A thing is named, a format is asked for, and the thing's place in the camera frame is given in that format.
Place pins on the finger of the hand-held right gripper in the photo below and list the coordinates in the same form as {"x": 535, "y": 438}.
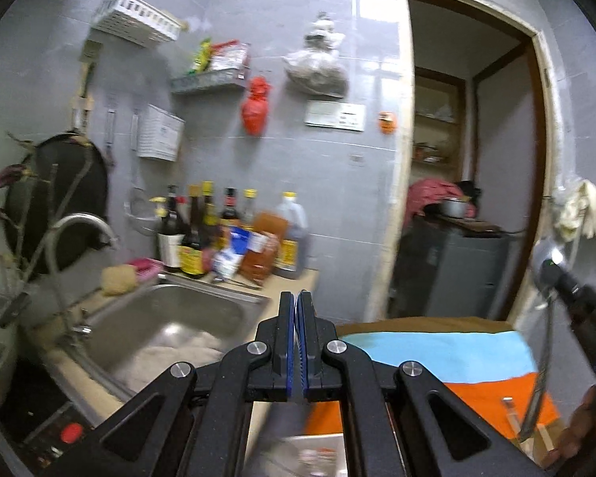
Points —
{"x": 591, "y": 313}

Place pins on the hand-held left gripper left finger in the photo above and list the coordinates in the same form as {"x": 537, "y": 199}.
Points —
{"x": 289, "y": 338}

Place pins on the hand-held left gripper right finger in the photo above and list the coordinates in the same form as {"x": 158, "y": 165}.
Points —
{"x": 305, "y": 338}

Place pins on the metal spoon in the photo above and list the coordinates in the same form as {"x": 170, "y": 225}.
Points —
{"x": 549, "y": 258}

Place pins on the person's right hand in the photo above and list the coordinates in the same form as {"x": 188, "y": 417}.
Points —
{"x": 588, "y": 427}

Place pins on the large oil jug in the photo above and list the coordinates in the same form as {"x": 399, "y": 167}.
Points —
{"x": 292, "y": 238}

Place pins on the blue white packet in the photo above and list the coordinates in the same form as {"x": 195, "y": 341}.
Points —
{"x": 231, "y": 253}

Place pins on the stainless steel sink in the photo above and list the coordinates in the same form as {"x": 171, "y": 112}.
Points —
{"x": 179, "y": 323}

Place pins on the yellow label soy sauce bottle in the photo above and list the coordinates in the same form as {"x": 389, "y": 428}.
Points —
{"x": 192, "y": 253}

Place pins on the yellow cap clear bottle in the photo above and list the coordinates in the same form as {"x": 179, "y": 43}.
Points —
{"x": 249, "y": 208}

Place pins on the wooden utensil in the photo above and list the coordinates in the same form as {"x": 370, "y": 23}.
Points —
{"x": 546, "y": 442}

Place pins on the red label dark bottle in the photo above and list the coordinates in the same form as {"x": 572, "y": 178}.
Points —
{"x": 230, "y": 213}

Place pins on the grey cabinet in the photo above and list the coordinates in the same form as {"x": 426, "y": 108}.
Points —
{"x": 452, "y": 273}

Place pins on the striped blanket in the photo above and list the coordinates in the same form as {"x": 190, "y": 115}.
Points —
{"x": 452, "y": 357}

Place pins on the yellow cap dark bottle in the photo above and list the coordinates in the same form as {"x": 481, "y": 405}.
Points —
{"x": 209, "y": 213}

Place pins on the dark pump bottle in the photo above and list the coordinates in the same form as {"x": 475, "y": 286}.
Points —
{"x": 170, "y": 233}

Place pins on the pink soap dish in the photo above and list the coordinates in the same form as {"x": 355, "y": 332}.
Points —
{"x": 146, "y": 266}

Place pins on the small metal pot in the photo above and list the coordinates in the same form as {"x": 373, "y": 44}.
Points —
{"x": 452, "y": 207}

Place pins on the yellow sponge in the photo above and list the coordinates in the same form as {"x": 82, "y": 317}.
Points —
{"x": 119, "y": 280}

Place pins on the red cloth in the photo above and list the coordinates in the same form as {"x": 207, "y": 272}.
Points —
{"x": 429, "y": 194}

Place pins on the red plastic bag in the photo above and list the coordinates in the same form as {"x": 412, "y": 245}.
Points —
{"x": 255, "y": 109}

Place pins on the metal faucet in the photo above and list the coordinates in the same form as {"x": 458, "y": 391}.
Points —
{"x": 84, "y": 221}

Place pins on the wooden shelf unit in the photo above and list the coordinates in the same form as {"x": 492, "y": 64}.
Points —
{"x": 437, "y": 119}

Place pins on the black wok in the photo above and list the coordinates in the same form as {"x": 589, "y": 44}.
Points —
{"x": 74, "y": 208}

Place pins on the stove with red knob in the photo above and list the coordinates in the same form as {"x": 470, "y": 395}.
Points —
{"x": 54, "y": 427}

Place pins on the clear plastic bag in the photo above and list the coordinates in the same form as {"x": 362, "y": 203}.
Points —
{"x": 318, "y": 69}

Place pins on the hanging metal utensil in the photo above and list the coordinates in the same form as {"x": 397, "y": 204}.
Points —
{"x": 111, "y": 134}

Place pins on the dried plant branches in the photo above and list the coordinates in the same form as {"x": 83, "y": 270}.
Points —
{"x": 30, "y": 218}

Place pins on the red white packet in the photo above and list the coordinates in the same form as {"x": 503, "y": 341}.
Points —
{"x": 231, "y": 57}

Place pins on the green yellow packet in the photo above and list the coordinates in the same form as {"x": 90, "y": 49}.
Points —
{"x": 204, "y": 57}

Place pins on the wooden door frame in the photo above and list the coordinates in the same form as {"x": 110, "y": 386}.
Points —
{"x": 402, "y": 159}

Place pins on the white wall socket panel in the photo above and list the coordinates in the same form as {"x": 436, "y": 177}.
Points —
{"x": 335, "y": 116}

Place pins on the white wall box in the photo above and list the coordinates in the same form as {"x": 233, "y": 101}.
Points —
{"x": 160, "y": 133}

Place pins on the grey metal wall shelf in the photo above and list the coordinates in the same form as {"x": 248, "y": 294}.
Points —
{"x": 203, "y": 82}

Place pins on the white wall basket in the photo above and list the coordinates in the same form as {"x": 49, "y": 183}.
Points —
{"x": 134, "y": 17}

